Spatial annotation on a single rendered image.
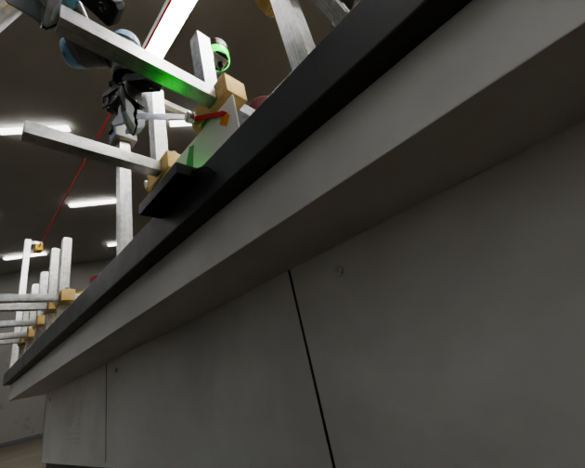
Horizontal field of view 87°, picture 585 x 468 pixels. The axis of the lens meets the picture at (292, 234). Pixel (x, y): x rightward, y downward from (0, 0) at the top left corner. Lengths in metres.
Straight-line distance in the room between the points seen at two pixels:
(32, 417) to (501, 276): 14.01
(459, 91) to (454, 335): 0.35
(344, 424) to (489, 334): 0.31
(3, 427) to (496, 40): 14.53
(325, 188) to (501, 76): 0.22
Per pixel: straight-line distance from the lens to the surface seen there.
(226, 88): 0.67
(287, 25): 0.61
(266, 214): 0.50
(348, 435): 0.68
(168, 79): 0.66
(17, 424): 14.34
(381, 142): 0.40
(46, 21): 0.61
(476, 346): 0.55
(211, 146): 0.65
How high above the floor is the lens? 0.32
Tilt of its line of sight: 22 degrees up
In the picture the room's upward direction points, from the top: 14 degrees counter-clockwise
